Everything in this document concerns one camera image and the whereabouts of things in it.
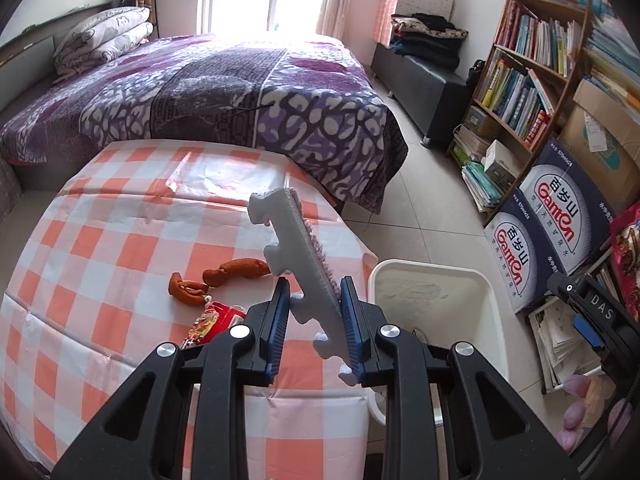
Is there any blue water carton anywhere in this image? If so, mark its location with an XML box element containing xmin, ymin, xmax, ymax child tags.
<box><xmin>484</xmin><ymin>200</ymin><xmax>571</xmax><ymax>316</ymax></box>
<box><xmin>517</xmin><ymin>137</ymin><xmax>616</xmax><ymax>271</ymax></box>

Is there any brown cardboard box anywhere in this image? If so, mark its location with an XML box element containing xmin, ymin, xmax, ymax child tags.
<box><xmin>557</xmin><ymin>77</ymin><xmax>640</xmax><ymax>216</ymax></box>

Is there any dark storage bench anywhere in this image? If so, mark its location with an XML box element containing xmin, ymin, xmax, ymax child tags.
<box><xmin>372</xmin><ymin>42</ymin><xmax>473</xmax><ymax>148</ymax></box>

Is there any red printed bag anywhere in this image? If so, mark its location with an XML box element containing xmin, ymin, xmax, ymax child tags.
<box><xmin>610</xmin><ymin>200</ymin><xmax>640</xmax><ymax>321</ymax></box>

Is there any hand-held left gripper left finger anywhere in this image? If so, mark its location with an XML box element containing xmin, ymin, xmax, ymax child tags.
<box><xmin>50</xmin><ymin>276</ymin><xmax>292</xmax><ymax>480</ymax></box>

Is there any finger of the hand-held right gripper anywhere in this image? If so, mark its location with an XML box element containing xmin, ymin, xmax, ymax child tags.
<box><xmin>546</xmin><ymin>272</ymin><xmax>604</xmax><ymax>352</ymax></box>

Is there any pile of folded clothes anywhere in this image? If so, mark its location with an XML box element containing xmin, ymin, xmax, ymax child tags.
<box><xmin>390</xmin><ymin>12</ymin><xmax>469</xmax><ymax>68</ymax></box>

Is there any long white foam strip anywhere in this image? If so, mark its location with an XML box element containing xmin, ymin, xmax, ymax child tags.
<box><xmin>247</xmin><ymin>186</ymin><xmax>361</xmax><ymax>387</ymax></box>

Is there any pale curtain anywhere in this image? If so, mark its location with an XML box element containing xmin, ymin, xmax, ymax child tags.
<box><xmin>315</xmin><ymin>0</ymin><xmax>358</xmax><ymax>41</ymax></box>

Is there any bed with purple quilt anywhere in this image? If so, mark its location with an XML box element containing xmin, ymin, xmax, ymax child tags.
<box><xmin>0</xmin><ymin>32</ymin><xmax>410</xmax><ymax>216</ymax></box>

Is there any person's right hand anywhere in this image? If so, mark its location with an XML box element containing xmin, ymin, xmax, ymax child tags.
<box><xmin>557</xmin><ymin>374</ymin><xmax>593</xmax><ymax>453</ymax></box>

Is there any wooden bookshelf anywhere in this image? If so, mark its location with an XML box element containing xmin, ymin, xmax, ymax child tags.
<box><xmin>447</xmin><ymin>0</ymin><xmax>640</xmax><ymax>226</ymax></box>

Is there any short brown peel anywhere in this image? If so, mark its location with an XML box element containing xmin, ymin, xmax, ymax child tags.
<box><xmin>169</xmin><ymin>272</ymin><xmax>210</xmax><ymax>306</ymax></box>

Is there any row of thick books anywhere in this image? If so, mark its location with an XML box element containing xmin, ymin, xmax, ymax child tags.
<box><xmin>472</xmin><ymin>50</ymin><xmax>556</xmax><ymax>143</ymax></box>

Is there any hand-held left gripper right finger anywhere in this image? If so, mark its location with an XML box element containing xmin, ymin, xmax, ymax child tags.
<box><xmin>340</xmin><ymin>276</ymin><xmax>581</xmax><ymax>480</ymax></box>

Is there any row of thin books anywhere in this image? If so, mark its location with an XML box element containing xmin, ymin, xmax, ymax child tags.
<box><xmin>495</xmin><ymin>0</ymin><xmax>583</xmax><ymax>78</ymax></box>

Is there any orange checked tablecloth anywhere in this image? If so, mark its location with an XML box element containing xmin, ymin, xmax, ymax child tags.
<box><xmin>0</xmin><ymin>139</ymin><xmax>379</xmax><ymax>480</ymax></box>

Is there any folded grey white quilt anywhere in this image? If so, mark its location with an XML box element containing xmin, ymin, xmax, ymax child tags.
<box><xmin>52</xmin><ymin>6</ymin><xmax>154</xmax><ymax>78</ymax></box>

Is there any stack of white papers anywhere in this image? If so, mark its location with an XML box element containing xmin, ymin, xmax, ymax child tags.
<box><xmin>527</xmin><ymin>295</ymin><xmax>601</xmax><ymax>396</ymax></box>

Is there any dark bed frame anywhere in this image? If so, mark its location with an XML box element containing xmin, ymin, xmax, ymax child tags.
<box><xmin>0</xmin><ymin>1</ymin><xmax>115</xmax><ymax>111</ymax></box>

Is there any stack of flat books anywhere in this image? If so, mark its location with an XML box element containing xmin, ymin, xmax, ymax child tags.
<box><xmin>582</xmin><ymin>0</ymin><xmax>640</xmax><ymax>106</ymax></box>

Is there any white trash bin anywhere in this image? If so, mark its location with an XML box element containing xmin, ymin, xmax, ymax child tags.
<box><xmin>367</xmin><ymin>259</ymin><xmax>510</xmax><ymax>426</ymax></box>

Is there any red snack packet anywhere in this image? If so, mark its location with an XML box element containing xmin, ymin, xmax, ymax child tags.
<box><xmin>182</xmin><ymin>301</ymin><xmax>247</xmax><ymax>350</ymax></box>

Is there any long brown peel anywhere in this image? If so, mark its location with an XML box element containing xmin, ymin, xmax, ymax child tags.
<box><xmin>202</xmin><ymin>258</ymin><xmax>272</xmax><ymax>286</ymax></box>

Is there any stack of papers and boxes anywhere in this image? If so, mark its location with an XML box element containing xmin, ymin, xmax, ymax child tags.
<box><xmin>450</xmin><ymin>107</ymin><xmax>526</xmax><ymax>213</ymax></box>

